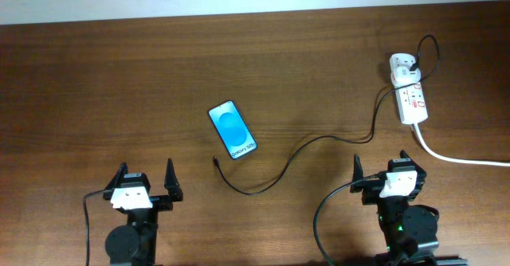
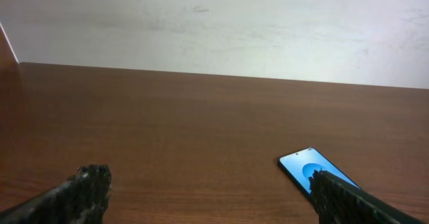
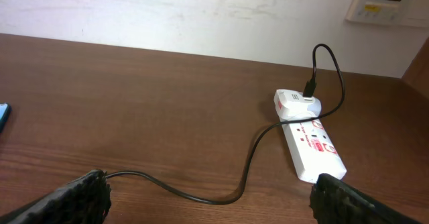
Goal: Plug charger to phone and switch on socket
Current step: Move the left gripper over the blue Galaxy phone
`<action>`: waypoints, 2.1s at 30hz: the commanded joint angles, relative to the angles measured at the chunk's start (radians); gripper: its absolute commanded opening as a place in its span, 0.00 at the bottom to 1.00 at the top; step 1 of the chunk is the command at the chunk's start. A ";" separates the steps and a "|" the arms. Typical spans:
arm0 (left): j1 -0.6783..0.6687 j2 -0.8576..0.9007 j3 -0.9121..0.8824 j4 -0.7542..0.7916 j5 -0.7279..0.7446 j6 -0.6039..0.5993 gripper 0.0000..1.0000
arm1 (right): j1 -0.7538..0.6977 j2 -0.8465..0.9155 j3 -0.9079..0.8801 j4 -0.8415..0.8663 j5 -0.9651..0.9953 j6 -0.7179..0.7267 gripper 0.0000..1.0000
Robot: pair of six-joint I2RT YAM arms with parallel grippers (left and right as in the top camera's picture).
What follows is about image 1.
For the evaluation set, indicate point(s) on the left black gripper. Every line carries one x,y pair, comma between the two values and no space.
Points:
164,202

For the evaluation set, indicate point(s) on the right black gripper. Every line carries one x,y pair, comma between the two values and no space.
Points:
373,191

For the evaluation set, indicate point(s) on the blue screen Galaxy smartphone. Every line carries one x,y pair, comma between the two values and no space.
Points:
232,129

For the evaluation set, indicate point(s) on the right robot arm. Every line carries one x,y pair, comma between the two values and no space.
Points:
410,231

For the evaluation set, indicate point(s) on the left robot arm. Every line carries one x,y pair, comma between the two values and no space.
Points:
134,243

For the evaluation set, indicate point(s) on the white USB charger plug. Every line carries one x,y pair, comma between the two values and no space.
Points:
402,76

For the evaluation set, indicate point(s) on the white power strip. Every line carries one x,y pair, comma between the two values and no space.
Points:
410,99

